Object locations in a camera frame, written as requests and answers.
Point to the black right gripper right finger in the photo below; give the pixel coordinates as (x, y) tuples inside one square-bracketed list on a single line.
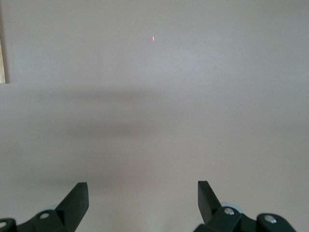
[(212, 217)]

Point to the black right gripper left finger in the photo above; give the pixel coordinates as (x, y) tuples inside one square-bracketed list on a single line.
[(70, 212)]

